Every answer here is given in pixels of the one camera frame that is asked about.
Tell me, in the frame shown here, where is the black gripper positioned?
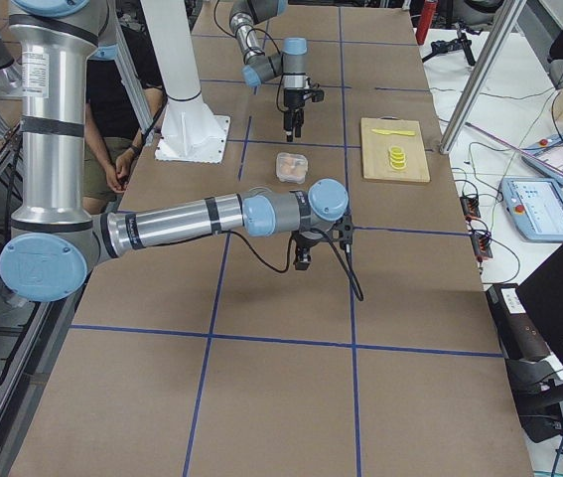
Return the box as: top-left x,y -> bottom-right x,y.
283,87 -> 325,142
292,231 -> 322,271

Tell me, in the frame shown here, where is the clear plastic egg box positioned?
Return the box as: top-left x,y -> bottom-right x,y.
275,152 -> 309,184

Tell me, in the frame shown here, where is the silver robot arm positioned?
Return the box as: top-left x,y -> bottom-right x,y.
229,0 -> 325,142
0,1 -> 349,302

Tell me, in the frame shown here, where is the brown egg in box front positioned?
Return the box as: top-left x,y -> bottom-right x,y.
280,167 -> 294,177

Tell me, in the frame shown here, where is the wooden cutting board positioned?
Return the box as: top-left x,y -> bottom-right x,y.
360,117 -> 430,184

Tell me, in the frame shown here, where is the yellow plastic knife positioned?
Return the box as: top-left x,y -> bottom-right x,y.
370,128 -> 416,137

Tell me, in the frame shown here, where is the red cylinder bottle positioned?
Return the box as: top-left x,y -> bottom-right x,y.
416,0 -> 437,36

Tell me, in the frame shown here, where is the seated person in black shirt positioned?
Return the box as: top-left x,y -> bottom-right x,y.
82,27 -> 164,215

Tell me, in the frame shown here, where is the black computer tower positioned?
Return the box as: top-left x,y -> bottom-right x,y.
486,283 -> 550,363

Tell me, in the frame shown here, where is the blue teach pendant near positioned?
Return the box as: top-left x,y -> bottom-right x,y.
500,177 -> 563,242

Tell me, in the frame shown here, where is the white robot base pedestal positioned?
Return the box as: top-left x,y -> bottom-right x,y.
141,0 -> 230,164

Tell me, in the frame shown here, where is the aluminium frame post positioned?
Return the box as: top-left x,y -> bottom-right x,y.
439,0 -> 526,154

